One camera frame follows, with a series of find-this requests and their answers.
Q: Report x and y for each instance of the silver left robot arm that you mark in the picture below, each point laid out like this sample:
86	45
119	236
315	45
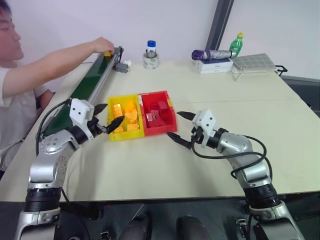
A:
47	160

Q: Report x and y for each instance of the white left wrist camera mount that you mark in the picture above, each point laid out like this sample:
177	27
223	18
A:
79	111

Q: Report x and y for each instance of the yellow wedge block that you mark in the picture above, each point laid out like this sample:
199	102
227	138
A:
130	106

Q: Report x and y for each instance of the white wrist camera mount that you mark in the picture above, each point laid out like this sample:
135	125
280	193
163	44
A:
206	122
79	111

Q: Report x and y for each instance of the green conveyor belt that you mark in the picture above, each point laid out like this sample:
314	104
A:
82	82

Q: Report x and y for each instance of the purple grey folded umbrella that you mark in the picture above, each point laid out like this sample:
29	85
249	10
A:
212	54

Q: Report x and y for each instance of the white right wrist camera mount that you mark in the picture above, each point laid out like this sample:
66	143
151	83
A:
206	122

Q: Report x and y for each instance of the person's bare left forearm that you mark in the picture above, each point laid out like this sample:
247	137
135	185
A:
47	98

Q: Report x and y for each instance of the dark grey chair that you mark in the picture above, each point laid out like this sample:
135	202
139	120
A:
305	90

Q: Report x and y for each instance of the white tape roll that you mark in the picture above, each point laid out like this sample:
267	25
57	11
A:
151	62

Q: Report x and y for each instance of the green plastic bottle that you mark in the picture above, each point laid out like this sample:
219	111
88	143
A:
236	45

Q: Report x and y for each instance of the blue-capped clear bottle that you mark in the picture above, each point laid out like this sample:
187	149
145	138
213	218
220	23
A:
151	48

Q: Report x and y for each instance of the person's bare right forearm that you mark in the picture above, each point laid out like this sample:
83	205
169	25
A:
50	65

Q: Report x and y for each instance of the red small block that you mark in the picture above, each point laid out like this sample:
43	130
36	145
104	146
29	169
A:
155	107

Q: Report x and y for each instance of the yellow half-round block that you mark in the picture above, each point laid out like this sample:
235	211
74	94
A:
132	118

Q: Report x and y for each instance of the red large block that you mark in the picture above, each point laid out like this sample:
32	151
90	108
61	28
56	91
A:
166	117

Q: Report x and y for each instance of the red flat block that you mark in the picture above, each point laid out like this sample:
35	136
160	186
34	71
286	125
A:
153	117

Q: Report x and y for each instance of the yellow flat block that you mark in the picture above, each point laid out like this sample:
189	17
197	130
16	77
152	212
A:
133	127
118	130

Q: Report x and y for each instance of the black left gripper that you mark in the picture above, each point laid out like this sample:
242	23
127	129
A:
94	127

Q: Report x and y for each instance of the person in white t-shirt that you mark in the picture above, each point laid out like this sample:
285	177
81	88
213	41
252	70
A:
15	112

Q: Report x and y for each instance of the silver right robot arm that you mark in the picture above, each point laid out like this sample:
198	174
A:
252	170

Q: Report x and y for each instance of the dark rounded shape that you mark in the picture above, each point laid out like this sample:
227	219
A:
192	228
136	227

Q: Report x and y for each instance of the yellow plastic bin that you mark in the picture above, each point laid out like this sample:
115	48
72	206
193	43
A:
141	130

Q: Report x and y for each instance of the red plastic bin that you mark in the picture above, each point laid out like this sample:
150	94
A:
172	125

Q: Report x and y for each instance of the white flat box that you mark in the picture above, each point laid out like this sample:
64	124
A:
215	71
213	63

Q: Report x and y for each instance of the grey conveyor motor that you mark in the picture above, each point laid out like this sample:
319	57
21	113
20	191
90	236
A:
122	67

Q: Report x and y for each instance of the small white plug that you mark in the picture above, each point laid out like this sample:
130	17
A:
128	63

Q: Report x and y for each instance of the red cube block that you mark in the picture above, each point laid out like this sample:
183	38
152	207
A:
162	105

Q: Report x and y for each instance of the yellow cube block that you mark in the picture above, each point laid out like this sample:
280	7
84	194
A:
117	110

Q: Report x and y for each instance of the grey checkered pad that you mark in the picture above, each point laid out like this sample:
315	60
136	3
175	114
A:
253	61

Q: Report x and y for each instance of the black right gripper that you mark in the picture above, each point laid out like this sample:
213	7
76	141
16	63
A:
196	136

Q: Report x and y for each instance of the person's right hand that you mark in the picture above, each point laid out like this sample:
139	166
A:
102	45

